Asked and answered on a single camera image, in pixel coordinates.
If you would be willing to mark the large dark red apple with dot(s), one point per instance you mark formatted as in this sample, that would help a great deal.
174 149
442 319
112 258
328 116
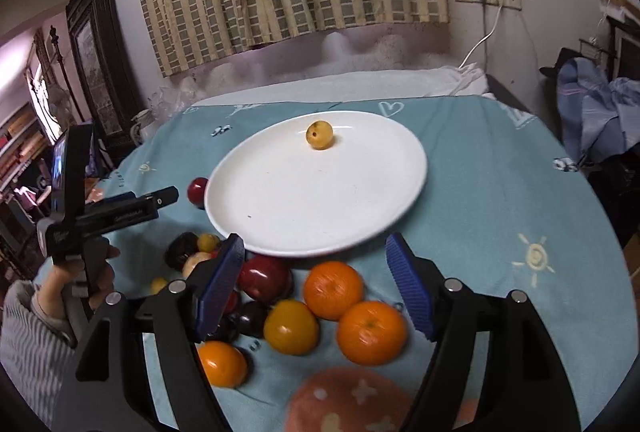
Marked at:
266 279

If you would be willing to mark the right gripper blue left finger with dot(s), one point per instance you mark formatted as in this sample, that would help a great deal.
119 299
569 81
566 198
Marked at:
214 281

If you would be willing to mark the blue clothes pile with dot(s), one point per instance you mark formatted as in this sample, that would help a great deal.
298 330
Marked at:
600 118

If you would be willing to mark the orange mandarin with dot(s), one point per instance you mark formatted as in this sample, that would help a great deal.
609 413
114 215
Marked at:
331 289
371 333

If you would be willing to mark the small yellow green fruit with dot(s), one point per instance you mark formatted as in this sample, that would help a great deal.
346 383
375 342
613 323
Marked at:
208 243

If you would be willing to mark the dark brown chestnut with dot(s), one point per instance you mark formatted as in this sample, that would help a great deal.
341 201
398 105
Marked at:
180 249

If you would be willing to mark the bright red cherry tomato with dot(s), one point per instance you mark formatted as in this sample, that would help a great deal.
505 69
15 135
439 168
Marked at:
233 303

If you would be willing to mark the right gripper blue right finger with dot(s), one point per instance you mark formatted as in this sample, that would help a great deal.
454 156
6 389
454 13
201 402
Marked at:
417 281

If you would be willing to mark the white kettle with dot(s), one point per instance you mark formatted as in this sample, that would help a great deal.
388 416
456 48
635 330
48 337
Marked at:
144 126

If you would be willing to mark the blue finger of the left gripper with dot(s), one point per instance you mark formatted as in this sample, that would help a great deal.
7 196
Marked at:
116 199
163 198

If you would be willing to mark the grey striped left sleeve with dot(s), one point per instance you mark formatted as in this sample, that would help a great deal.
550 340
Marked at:
35 349

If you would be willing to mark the dark purple plum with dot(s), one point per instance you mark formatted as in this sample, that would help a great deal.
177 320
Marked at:
250 319

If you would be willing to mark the teal printed tablecloth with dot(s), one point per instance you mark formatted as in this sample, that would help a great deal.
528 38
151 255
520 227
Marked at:
498 211

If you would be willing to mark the beige potato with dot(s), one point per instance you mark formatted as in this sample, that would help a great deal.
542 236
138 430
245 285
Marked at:
193 261

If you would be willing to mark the yellow orange persimmon fruit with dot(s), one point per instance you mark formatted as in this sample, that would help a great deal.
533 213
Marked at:
291 328

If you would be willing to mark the white oval plate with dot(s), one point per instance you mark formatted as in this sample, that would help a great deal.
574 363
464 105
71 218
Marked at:
286 199

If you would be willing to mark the small dark red apple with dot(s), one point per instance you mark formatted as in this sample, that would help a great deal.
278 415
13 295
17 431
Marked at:
196 192

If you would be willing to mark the small yellow loquat fruit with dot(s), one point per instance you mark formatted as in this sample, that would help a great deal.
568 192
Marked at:
320 135

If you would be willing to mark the person's left hand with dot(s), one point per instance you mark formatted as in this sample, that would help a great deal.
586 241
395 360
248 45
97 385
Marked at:
49 301

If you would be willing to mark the dark framed picture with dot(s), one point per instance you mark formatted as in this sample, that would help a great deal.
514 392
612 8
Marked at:
104 72

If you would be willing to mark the white sheet under cloth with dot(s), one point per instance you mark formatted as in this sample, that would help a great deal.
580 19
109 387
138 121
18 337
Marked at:
363 85

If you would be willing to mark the small orange tangerine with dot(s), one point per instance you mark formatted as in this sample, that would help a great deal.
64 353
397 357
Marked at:
224 365

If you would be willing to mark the small olive yellow fruit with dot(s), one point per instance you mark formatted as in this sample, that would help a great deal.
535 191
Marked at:
157 285

